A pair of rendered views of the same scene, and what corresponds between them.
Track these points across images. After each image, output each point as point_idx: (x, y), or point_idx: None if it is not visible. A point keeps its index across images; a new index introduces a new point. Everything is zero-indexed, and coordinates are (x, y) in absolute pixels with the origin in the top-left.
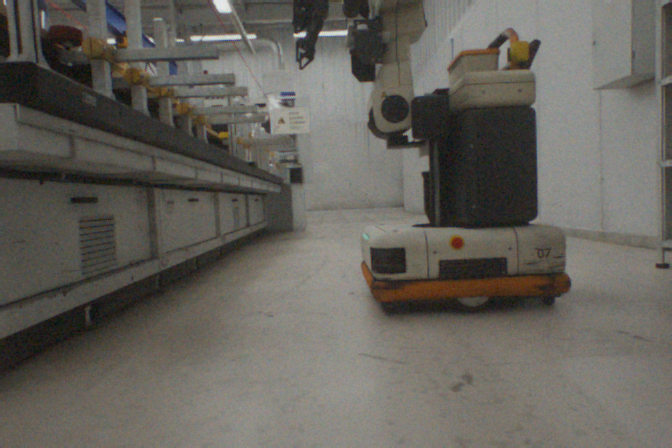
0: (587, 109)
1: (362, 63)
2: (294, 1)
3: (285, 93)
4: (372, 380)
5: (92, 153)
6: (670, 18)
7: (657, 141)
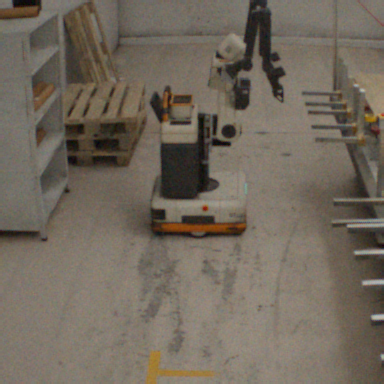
0: None
1: (242, 99)
2: None
3: None
4: (252, 175)
5: None
6: (21, 85)
7: (37, 163)
